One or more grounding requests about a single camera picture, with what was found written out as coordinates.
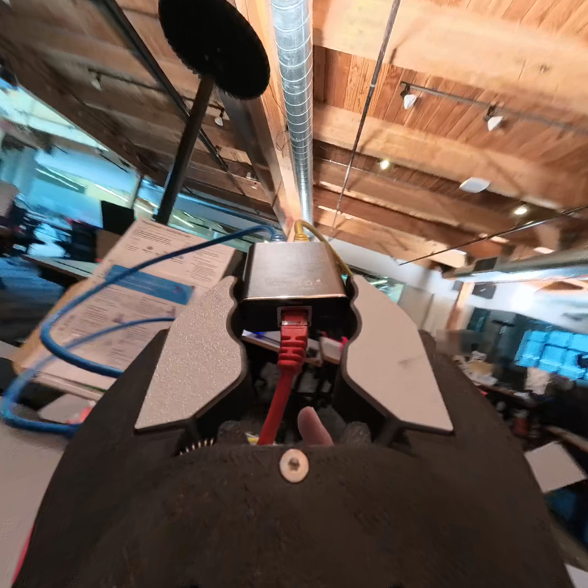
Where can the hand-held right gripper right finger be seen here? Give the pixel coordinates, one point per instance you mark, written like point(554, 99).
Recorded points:
point(395, 363)

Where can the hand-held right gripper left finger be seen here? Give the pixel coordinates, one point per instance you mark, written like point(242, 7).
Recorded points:
point(193, 358)

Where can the black network adapter box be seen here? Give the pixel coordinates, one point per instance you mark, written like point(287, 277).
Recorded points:
point(294, 271)

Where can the grey desk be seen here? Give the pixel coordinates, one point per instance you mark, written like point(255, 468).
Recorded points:
point(18, 482)

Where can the person's right hand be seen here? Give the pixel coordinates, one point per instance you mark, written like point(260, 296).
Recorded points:
point(314, 427)

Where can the printed instruction sheet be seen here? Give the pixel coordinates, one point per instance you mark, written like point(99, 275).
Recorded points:
point(151, 271)

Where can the white round ceiling device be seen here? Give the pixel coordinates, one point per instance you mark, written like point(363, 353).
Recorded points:
point(474, 184)

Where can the ceiling track lamp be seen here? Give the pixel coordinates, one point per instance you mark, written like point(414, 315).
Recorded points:
point(409, 99)
point(494, 121)

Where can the black round disc on pole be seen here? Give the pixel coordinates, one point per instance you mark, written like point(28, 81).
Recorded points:
point(216, 41)

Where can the silver ventilation duct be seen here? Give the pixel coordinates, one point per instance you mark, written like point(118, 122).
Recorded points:
point(294, 92)

